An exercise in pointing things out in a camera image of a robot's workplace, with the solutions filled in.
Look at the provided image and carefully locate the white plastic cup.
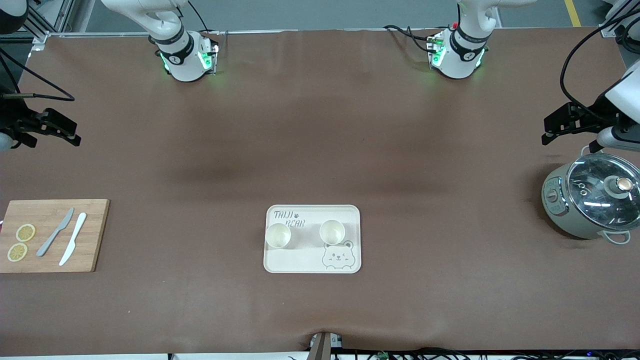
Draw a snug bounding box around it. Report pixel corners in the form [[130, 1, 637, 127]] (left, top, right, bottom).
[[319, 219, 346, 246], [265, 222, 292, 249]]

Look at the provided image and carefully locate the glass pot lid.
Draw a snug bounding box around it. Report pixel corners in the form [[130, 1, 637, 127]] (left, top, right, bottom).
[[567, 154, 640, 232]]

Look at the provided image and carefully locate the grey electric cooking pot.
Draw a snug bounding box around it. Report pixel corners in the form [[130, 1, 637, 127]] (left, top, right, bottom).
[[541, 152, 640, 246]]

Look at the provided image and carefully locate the grey plastic knife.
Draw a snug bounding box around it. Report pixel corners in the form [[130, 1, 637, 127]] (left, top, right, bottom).
[[36, 207, 75, 258]]

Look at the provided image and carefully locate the bamboo cutting board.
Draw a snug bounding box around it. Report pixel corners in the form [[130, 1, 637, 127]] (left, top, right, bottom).
[[0, 199, 111, 274]]

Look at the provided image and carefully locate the white plastic knife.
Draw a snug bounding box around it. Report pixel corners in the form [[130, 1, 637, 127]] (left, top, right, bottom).
[[59, 212, 88, 267]]

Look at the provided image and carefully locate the brown table cover sheet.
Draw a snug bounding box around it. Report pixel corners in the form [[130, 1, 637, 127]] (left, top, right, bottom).
[[0, 27, 640, 357]]

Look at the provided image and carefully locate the cream bear print tray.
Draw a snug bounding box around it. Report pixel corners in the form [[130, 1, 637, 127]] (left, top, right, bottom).
[[263, 204, 362, 274]]

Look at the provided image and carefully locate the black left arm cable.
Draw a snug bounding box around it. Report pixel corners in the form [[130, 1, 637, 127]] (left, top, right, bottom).
[[559, 7, 640, 123]]

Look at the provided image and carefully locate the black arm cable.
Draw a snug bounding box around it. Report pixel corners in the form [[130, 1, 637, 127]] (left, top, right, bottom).
[[559, 7, 640, 123], [0, 50, 76, 102]]

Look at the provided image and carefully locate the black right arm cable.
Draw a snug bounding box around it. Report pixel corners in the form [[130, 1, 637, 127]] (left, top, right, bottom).
[[0, 50, 76, 102]]

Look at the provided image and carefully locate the aluminium frame profile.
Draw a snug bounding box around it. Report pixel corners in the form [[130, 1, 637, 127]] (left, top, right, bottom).
[[22, 0, 77, 47]]

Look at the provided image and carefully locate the black base cable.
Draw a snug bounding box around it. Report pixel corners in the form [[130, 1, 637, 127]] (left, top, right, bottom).
[[382, 24, 437, 54]]

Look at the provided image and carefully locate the grey metal clamp bracket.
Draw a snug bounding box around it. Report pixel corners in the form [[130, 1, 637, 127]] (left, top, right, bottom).
[[309, 331, 344, 360]]

